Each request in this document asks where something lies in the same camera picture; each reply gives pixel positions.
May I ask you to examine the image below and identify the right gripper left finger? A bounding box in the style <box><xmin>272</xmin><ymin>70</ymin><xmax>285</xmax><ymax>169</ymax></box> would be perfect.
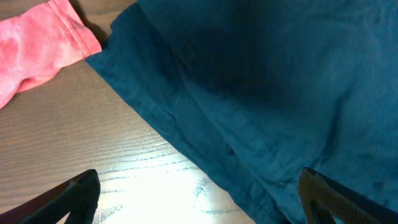
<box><xmin>1</xmin><ymin>169</ymin><xmax>101</xmax><ymax>224</ymax></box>

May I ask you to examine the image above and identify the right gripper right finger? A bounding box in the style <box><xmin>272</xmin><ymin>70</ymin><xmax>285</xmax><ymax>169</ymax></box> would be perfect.
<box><xmin>298</xmin><ymin>167</ymin><xmax>397</xmax><ymax>224</ymax></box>

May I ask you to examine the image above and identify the red printed t-shirt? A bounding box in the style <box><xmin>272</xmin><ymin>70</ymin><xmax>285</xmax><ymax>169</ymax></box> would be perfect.
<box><xmin>1</xmin><ymin>0</ymin><xmax>101</xmax><ymax>106</ymax></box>

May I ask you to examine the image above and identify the navy blue garment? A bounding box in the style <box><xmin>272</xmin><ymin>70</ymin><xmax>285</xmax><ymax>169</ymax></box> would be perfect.
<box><xmin>87</xmin><ymin>0</ymin><xmax>397</xmax><ymax>223</ymax></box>

